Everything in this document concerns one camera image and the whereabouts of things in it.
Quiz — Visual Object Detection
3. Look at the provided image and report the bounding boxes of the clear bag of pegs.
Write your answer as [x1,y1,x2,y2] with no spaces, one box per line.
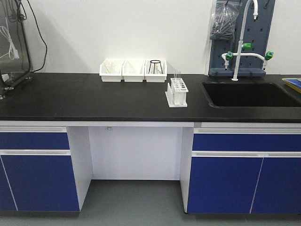
[209,0,242,42]

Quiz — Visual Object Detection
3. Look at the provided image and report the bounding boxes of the black lab sink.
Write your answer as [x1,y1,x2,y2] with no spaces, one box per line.
[202,82,301,108]

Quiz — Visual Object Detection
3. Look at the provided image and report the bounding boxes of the white test tube rack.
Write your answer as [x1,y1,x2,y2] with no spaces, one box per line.
[165,78,189,107]

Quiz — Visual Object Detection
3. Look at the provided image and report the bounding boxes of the black metal tripod stand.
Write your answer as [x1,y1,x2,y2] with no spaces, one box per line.
[148,60,163,74]

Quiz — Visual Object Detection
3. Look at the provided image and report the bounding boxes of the black cable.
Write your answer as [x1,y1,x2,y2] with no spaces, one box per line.
[25,0,48,73]

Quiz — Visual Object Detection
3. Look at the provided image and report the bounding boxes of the blue base cabinet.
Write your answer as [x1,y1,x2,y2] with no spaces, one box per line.
[0,124,93,212]
[180,122,301,214]

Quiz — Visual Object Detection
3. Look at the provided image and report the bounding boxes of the white lab faucet green knobs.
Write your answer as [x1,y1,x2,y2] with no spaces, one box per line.
[222,0,274,81]

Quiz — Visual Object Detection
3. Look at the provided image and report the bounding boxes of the white cable bundle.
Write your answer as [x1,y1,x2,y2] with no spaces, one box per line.
[0,25,20,60]

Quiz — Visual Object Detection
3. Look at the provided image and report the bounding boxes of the blue-grey pegboard drying rack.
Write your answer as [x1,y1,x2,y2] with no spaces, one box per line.
[208,0,275,77]

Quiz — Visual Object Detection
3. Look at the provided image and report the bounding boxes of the left white plastic bin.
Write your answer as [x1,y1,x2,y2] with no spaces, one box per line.
[99,59,125,82]

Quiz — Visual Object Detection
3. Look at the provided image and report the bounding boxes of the middle white plastic bin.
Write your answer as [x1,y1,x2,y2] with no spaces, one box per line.
[122,59,145,82]

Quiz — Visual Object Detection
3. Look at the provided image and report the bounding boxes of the right white plastic bin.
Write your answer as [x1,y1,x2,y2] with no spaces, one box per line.
[144,59,167,82]

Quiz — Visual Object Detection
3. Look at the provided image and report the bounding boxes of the yellow tray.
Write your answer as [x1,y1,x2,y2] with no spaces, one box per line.
[282,78,301,93]

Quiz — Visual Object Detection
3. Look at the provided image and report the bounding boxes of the white plastic bin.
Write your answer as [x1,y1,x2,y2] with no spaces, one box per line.
[144,59,167,82]
[122,59,145,82]
[99,59,125,82]

